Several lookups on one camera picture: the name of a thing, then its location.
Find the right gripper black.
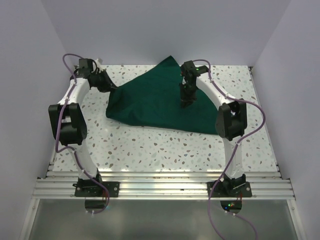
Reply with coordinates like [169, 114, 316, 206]
[179, 82, 198, 108]

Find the green surgical drape cloth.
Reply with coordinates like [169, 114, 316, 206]
[106, 56, 218, 135]

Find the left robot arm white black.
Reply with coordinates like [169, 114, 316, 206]
[48, 57, 117, 197]

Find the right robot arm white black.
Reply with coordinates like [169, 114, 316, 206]
[179, 60, 248, 197]

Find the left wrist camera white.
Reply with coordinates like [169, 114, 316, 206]
[95, 58, 104, 70]

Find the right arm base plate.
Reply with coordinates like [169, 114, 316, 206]
[211, 181, 253, 198]

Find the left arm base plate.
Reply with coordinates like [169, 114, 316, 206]
[72, 181, 120, 198]

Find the aluminium rail frame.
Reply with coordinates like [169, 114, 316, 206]
[31, 171, 295, 200]

